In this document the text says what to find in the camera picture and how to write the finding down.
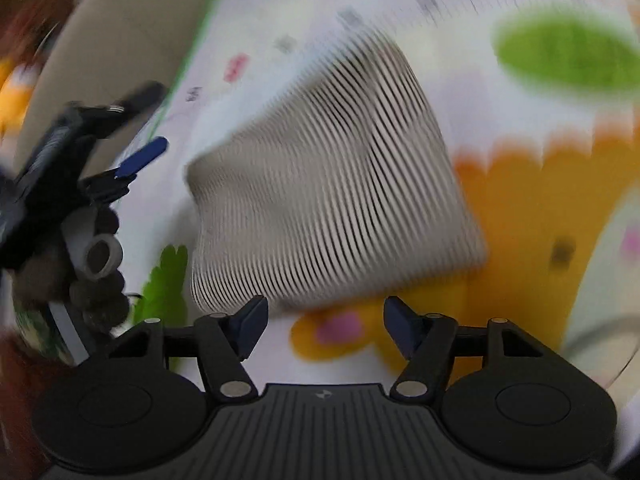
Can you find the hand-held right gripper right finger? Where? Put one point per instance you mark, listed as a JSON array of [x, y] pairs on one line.
[[402, 330]]

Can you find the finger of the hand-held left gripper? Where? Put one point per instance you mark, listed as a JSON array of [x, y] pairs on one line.
[[145, 154], [142, 95]]

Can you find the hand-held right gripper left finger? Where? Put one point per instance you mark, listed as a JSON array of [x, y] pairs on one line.
[[252, 327]]

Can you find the beige striped shirt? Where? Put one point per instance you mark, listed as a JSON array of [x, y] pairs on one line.
[[325, 185]]

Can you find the person's left hand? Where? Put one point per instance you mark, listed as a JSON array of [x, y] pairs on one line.
[[97, 300]]

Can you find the beige sofa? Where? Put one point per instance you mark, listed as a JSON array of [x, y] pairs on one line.
[[125, 35]]

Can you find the cartoon printed play mat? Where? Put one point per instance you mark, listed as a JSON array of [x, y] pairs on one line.
[[525, 210]]

